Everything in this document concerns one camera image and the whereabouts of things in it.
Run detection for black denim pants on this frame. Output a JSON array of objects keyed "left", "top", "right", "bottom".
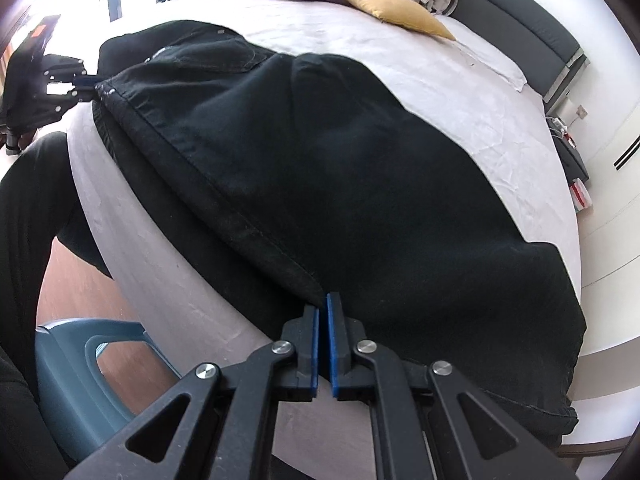
[{"left": 93, "top": 21, "right": 586, "bottom": 446}]

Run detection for white wardrobe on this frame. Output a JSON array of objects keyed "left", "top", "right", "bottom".
[{"left": 560, "top": 49, "right": 640, "bottom": 449}]

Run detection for red white bag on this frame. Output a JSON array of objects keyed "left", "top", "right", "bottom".
[{"left": 570, "top": 178, "right": 592, "bottom": 212}]

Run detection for teal plastic chair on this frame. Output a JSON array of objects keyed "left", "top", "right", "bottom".
[{"left": 35, "top": 318, "right": 180, "bottom": 462}]

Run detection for dark grey headboard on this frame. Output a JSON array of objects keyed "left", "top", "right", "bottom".
[{"left": 452, "top": 0, "right": 589, "bottom": 110}]

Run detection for dark bedside table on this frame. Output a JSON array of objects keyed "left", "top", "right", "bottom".
[{"left": 546, "top": 116, "right": 590, "bottom": 184}]

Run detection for yellow pillow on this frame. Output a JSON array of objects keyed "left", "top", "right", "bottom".
[{"left": 346, "top": 0, "right": 456, "bottom": 41}]

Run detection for white bed sheet mattress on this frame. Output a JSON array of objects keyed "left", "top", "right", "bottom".
[{"left": 66, "top": 0, "right": 583, "bottom": 480}]

